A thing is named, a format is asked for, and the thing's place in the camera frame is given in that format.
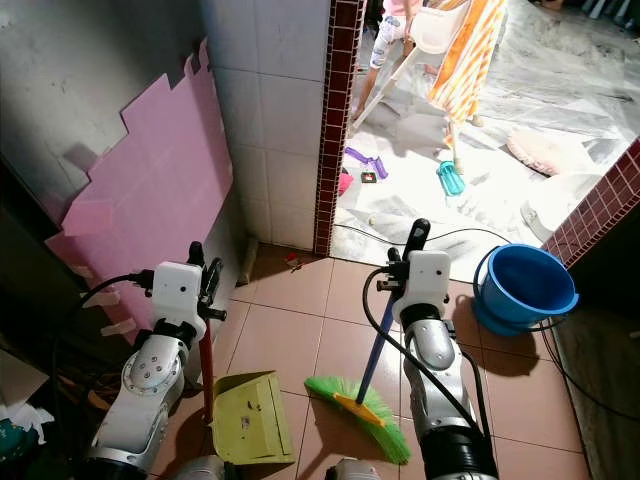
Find yellow-green dustpan with red handle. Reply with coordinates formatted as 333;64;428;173
198;320;297;467

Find green broom with blue handle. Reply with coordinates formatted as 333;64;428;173
304;295;413;466

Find teal plastic bottle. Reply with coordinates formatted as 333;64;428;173
435;159;467;198

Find pink foam panel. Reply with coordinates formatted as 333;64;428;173
45;38;227;349

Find purple plastic toy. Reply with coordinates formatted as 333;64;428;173
344;146;389;181

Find blue plastic bucket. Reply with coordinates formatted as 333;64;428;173
472;242;580;337

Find pink mop head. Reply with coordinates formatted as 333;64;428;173
504;127;579;178

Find grey robot left leg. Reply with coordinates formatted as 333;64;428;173
172;455;241;480

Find grey robot leg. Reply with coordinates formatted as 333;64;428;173
172;455;241;480
325;457;383;480

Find orange white striped cloth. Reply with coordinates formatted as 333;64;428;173
426;0;508;127

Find person's legs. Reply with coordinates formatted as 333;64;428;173
355;0;416;101

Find grey robot right leg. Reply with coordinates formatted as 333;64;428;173
325;457;383;480

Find white plastic chair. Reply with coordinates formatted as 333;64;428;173
355;0;469;126

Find crumpled white paper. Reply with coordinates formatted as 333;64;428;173
0;392;53;443

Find teal box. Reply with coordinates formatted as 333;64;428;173
0;418;29;466

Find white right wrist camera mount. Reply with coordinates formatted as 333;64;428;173
390;250;452;323

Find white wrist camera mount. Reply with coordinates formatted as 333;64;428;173
390;250;452;323
152;262;209;336

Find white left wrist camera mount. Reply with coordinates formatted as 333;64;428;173
152;262;209;336

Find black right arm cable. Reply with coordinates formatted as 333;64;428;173
362;265;493;436

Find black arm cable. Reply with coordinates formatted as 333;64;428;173
362;265;493;436
55;272;158;461

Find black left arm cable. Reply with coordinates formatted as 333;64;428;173
55;272;158;461

